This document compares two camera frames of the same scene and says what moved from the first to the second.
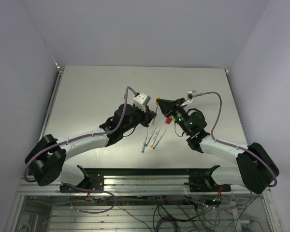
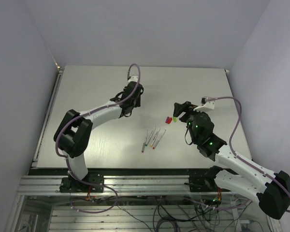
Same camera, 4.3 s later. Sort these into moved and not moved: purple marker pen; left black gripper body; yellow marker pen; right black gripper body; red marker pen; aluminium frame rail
Moved: left black gripper body; right black gripper body
Not moved: aluminium frame rail; yellow marker pen; purple marker pen; red marker pen
